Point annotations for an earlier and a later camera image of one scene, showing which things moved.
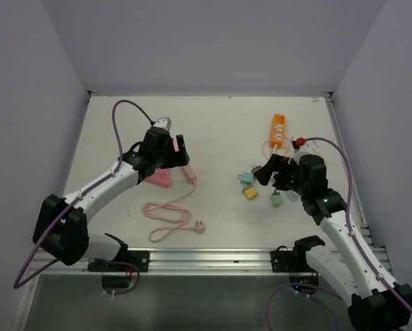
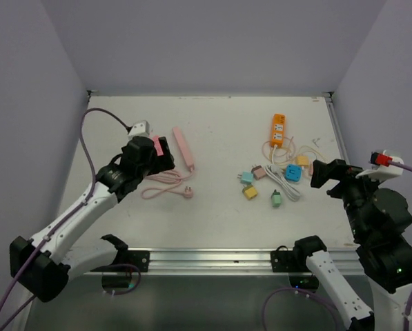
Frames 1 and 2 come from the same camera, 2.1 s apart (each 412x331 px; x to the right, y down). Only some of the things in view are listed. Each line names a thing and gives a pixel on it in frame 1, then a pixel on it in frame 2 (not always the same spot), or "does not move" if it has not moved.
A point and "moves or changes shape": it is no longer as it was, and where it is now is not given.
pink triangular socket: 161,177 moves or changes shape
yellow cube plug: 249,192 does not move
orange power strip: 277,134 does not move
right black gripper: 276,163 → 322,171
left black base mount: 140,258 does not move
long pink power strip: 187,167 moves or changes shape
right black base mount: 290,261 does not move
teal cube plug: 246,177 does not move
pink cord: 167,212 → 170,176
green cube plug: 277,198 does not move
